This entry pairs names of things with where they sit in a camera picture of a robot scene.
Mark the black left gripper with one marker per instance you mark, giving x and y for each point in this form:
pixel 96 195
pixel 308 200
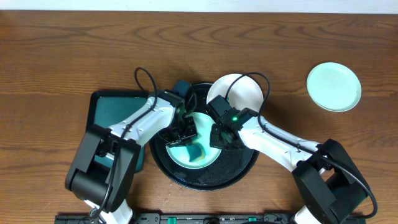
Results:
pixel 181 133

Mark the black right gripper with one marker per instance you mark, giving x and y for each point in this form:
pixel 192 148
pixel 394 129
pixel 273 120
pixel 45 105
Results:
pixel 219 137

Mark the yellow green sponge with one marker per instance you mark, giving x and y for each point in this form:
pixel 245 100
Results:
pixel 196 152

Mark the mint green plate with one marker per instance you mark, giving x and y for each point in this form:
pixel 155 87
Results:
pixel 180 155
pixel 334 87

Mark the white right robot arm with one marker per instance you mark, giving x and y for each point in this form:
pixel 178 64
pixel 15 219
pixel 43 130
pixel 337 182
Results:
pixel 330 184

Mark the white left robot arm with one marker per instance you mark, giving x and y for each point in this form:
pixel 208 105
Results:
pixel 105 163

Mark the round black tray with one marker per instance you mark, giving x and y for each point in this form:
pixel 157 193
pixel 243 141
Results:
pixel 229 167

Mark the dark teal rectangular tray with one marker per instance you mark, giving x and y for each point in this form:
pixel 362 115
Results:
pixel 108 107

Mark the white plate with green stain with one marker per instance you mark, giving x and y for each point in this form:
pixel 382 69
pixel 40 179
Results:
pixel 245 93

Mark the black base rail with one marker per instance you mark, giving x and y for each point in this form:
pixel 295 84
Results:
pixel 155 218

